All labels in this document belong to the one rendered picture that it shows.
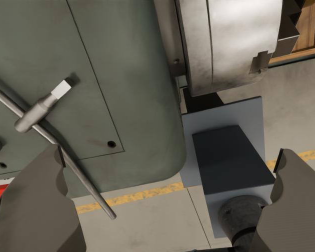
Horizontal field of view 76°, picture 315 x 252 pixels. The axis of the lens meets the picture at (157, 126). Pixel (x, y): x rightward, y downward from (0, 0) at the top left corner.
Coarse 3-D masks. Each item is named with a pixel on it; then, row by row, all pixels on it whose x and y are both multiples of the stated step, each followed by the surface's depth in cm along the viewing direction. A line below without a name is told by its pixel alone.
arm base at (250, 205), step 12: (228, 204) 57; (240, 204) 55; (252, 204) 54; (264, 204) 55; (228, 216) 56; (240, 216) 53; (252, 216) 52; (228, 228) 54; (240, 228) 51; (252, 228) 50
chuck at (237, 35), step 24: (216, 0) 25; (240, 0) 24; (264, 0) 24; (216, 24) 26; (240, 24) 26; (264, 24) 26; (216, 48) 28; (240, 48) 28; (264, 48) 28; (216, 72) 31; (240, 72) 32; (264, 72) 33
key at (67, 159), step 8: (0, 96) 28; (8, 104) 28; (16, 104) 29; (16, 112) 29; (24, 112) 29; (40, 128) 30; (48, 136) 31; (64, 152) 32; (64, 160) 33; (72, 160) 33; (72, 168) 34; (80, 176) 34; (88, 184) 35; (96, 192) 36; (96, 200) 37; (104, 200) 38; (104, 208) 38; (112, 216) 39
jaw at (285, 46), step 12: (288, 0) 32; (300, 0) 32; (288, 12) 31; (300, 12) 31; (288, 24) 30; (288, 36) 29; (276, 48) 31; (288, 48) 31; (252, 60) 31; (264, 60) 31
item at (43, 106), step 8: (64, 80) 26; (56, 88) 27; (64, 88) 27; (48, 96) 28; (56, 96) 27; (40, 104) 28; (48, 104) 28; (32, 112) 28; (40, 112) 28; (48, 112) 29; (16, 120) 30; (24, 120) 29; (32, 120) 29; (16, 128) 30; (24, 128) 30
